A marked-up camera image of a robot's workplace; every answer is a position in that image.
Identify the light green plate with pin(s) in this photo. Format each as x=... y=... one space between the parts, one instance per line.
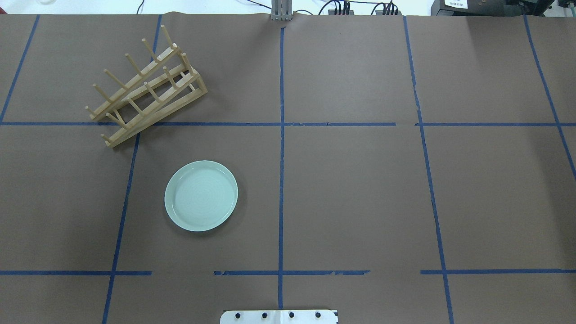
x=201 y=196

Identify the wooden dish rack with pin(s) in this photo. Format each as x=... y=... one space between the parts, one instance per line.
x=168 y=83

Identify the aluminium frame post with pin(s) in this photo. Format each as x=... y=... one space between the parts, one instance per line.
x=281 y=10

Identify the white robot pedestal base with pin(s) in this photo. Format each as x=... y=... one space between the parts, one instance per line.
x=321 y=316

